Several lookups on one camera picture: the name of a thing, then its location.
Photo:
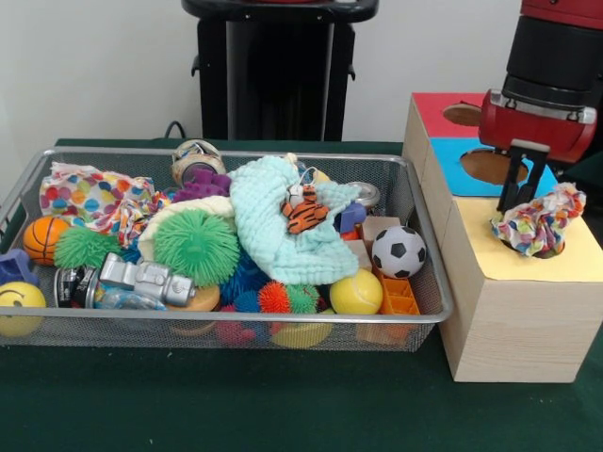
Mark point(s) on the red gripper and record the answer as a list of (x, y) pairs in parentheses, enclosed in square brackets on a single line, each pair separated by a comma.
[(532, 127)]

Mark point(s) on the small polka dot cloth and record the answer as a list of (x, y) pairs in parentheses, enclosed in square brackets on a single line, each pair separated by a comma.
[(537, 226)]

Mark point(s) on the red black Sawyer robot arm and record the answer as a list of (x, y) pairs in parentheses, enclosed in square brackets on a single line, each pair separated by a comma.
[(551, 47)]

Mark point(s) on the wooden box with three holes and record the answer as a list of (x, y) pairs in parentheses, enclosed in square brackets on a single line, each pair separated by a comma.
[(518, 320)]

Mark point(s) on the silver mesh bin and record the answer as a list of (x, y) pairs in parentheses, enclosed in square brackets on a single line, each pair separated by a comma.
[(118, 162)]

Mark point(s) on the dark green tablecloth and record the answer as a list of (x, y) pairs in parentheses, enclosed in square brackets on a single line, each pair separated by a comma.
[(235, 405), (589, 174)]

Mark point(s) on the black and white soccer ball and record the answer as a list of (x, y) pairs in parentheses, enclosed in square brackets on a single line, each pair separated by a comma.
[(398, 252)]

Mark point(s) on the yellow tennis ball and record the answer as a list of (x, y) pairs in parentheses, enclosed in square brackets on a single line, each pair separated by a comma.
[(355, 292)]

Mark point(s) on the small tiger plush toy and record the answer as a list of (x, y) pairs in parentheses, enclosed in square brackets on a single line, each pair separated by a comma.
[(304, 214)]

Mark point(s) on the mint green cloth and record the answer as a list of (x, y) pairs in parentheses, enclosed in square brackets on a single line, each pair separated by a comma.
[(264, 216)]

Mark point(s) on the large green spiky ball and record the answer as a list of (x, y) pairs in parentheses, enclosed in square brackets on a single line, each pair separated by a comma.
[(195, 247)]

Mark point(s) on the silver robot toy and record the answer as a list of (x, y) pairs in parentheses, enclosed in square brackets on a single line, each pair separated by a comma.
[(146, 280)]

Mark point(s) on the large polka dot cloth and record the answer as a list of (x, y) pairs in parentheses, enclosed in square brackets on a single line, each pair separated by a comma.
[(85, 193)]

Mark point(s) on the small green spiky ball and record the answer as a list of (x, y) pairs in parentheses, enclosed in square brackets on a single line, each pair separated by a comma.
[(85, 247)]

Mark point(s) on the orange basketball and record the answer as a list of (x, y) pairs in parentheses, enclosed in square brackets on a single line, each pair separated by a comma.
[(42, 240)]

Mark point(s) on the yellow smiley ball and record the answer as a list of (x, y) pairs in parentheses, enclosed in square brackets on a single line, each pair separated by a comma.
[(21, 301)]

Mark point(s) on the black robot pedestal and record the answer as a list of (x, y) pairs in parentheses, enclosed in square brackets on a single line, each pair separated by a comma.
[(282, 70)]

